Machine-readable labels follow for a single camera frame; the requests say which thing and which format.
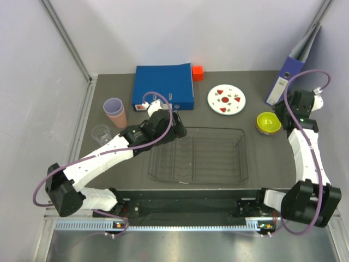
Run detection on pink plastic cup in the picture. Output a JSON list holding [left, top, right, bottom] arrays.
[[106, 108, 128, 129]]

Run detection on yellow-green bowl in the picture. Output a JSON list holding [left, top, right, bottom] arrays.
[[256, 112, 282, 131]]

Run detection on lilac plastic cup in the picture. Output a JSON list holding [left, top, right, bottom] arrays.
[[103, 98, 124, 116]]

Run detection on clear glass tumbler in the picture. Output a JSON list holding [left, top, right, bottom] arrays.
[[91, 124, 112, 146]]

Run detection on white watermelon plate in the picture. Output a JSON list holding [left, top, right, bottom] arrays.
[[207, 84, 246, 116]]

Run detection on red blue patterned bowl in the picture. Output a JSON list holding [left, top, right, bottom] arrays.
[[256, 126, 281, 135]]

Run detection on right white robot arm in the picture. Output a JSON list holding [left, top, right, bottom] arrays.
[[254, 90, 341, 228]]

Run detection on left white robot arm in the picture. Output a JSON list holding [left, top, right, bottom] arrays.
[[45, 110, 187, 217]]

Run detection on purple standing binder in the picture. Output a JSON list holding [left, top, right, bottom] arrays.
[[264, 23, 321, 106]]

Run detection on blue lying binder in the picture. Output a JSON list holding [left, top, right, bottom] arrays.
[[131, 63, 194, 111]]

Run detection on red cube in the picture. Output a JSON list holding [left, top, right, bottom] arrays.
[[191, 65, 204, 81]]

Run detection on small white connector clips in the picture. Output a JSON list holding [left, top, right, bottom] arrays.
[[105, 232, 115, 240]]

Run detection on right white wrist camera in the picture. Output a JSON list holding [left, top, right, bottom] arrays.
[[311, 87, 324, 112]]

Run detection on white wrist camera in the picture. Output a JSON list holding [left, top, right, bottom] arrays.
[[141, 99, 163, 117], [311, 87, 324, 112]]

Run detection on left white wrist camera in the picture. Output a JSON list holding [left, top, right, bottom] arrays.
[[141, 99, 163, 117]]

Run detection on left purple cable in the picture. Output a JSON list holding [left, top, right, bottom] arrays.
[[32, 92, 174, 207]]

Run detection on purple cable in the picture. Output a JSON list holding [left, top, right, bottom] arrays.
[[280, 70, 332, 235], [32, 92, 174, 207]]

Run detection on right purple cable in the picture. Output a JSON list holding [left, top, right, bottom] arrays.
[[280, 70, 332, 235]]

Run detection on black wire dish rack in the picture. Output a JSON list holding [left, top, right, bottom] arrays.
[[148, 127, 249, 185]]

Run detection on grey cable duct rail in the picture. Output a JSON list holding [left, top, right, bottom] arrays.
[[55, 220, 276, 232]]

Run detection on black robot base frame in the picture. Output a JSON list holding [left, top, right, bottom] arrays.
[[110, 189, 276, 225]]

